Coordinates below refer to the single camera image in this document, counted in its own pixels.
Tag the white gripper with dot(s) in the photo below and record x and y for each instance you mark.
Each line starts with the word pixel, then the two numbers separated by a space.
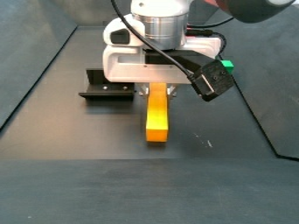
pixel 124 54

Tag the long yellow block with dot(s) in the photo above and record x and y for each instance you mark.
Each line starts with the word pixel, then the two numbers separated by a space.
pixel 156 120

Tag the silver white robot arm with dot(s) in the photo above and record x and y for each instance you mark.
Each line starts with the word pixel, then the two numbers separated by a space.
pixel 155 47

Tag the green stepped arch block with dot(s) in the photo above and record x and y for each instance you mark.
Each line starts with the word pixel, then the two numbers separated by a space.
pixel 228 65

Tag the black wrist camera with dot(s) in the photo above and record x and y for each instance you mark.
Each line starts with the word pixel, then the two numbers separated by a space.
pixel 208 76

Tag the black angle bracket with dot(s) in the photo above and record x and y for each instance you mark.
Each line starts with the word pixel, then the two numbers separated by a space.
pixel 100 87

